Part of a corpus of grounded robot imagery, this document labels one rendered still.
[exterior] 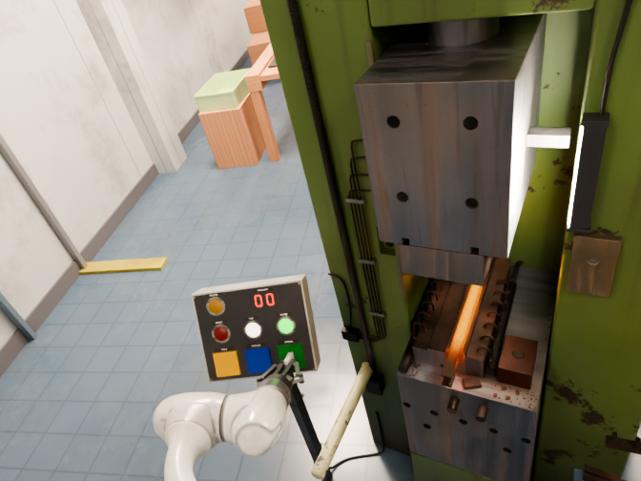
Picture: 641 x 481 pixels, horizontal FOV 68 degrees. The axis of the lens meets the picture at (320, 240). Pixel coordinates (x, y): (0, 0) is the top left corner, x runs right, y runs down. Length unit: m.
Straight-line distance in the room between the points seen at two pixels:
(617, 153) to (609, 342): 0.55
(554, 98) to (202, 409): 1.15
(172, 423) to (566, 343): 1.03
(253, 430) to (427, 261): 0.55
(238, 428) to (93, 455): 1.94
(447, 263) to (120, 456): 2.13
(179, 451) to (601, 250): 0.99
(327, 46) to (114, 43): 3.80
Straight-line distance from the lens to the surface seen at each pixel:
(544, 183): 1.56
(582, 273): 1.28
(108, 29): 4.82
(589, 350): 1.50
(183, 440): 1.10
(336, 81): 1.17
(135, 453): 2.82
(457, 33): 1.09
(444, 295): 1.57
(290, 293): 1.40
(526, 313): 1.62
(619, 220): 1.20
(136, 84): 4.90
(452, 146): 0.98
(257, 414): 1.06
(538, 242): 1.70
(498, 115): 0.93
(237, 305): 1.44
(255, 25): 7.45
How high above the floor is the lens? 2.10
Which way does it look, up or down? 37 degrees down
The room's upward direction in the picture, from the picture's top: 15 degrees counter-clockwise
